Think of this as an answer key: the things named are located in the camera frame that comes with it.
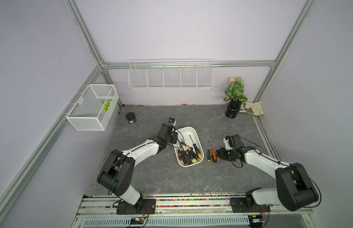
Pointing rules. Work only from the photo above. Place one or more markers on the aluminium rail base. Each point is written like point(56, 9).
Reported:
point(189, 210)

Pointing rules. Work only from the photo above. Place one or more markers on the black orange screwdriver in box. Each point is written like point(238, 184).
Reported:
point(181, 154)

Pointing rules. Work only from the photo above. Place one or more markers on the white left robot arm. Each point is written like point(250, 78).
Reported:
point(116, 173)

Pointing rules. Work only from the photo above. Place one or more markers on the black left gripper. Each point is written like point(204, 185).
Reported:
point(174, 136)

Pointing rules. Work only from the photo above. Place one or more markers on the white wire basket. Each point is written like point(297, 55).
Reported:
point(94, 108)

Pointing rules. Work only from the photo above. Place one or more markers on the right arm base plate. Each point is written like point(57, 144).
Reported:
point(247, 205)

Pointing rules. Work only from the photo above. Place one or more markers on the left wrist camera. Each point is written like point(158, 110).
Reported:
point(172, 121)

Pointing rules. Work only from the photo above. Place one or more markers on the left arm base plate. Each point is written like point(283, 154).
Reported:
point(144, 206)

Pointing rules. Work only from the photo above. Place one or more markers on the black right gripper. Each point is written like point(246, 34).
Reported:
point(221, 154)

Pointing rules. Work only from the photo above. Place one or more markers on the short black yellow screwdriver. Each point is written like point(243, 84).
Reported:
point(191, 153)

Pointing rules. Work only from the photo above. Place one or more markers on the black glossy plant pot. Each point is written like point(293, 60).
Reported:
point(233, 109)

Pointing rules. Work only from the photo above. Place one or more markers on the green artificial plant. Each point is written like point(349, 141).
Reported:
point(236, 90)

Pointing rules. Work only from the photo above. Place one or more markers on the small black jar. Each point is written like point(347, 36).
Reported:
point(131, 117)

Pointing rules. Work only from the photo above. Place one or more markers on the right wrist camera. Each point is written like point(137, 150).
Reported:
point(227, 145)

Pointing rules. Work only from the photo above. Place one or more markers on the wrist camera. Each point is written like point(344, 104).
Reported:
point(227, 145)
point(172, 121)

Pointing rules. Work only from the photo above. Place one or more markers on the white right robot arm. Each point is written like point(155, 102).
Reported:
point(294, 188)

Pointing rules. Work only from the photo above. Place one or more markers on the cream work glove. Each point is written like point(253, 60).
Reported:
point(255, 109)

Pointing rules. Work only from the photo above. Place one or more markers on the long white wire shelf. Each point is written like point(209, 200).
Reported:
point(171, 75)

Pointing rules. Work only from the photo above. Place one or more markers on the white plastic storage box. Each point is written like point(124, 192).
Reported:
point(183, 136)

